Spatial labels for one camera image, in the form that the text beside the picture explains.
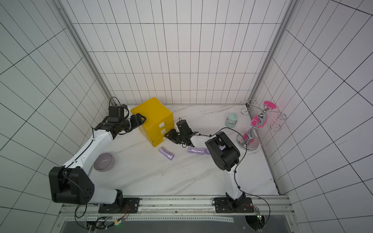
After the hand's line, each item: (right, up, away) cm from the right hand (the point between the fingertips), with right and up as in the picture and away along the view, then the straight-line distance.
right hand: (168, 132), depth 95 cm
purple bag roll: (+2, -13, -6) cm, 15 cm away
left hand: (-14, +7, -11) cm, 19 cm away
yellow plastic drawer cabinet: (-3, +9, -14) cm, 17 cm away
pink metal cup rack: (+55, -5, 0) cm, 55 cm away
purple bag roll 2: (+20, -11, -5) cm, 24 cm away
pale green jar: (+45, +7, +7) cm, 46 cm away
